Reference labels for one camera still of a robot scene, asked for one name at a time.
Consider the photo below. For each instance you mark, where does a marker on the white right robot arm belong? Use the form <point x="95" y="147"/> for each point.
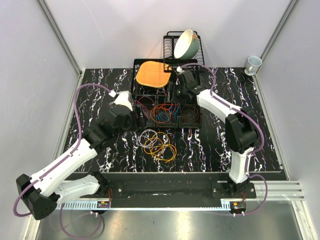
<point x="241" y="131"/>

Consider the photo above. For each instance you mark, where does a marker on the black wire dish rack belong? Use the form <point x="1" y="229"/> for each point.
<point x="169" y="41"/>

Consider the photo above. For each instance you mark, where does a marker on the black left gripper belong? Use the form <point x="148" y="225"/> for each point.
<point x="131" y="115"/>

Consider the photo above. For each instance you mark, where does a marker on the white mug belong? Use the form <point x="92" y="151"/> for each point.
<point x="252" y="65"/>

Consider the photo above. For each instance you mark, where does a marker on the orange woven mat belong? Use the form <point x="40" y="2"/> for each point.
<point x="152" y="74"/>

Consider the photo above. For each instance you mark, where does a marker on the black three-compartment tray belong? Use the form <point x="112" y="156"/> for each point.
<point x="168" y="115"/>

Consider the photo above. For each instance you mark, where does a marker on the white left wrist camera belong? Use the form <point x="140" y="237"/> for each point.
<point x="124" y="98"/>

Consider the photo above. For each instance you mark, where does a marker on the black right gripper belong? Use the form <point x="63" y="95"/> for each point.
<point x="177" y="101"/>

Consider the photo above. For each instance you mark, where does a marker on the black flat drip tray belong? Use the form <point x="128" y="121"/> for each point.
<point x="139" y="89"/>

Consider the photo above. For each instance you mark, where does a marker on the green ceramic bowl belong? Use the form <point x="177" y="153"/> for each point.
<point x="187" y="45"/>

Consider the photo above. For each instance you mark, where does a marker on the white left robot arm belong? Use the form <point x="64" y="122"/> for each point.
<point x="43" y="191"/>

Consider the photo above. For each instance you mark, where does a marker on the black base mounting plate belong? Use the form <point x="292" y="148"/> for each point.
<point x="174" y="190"/>

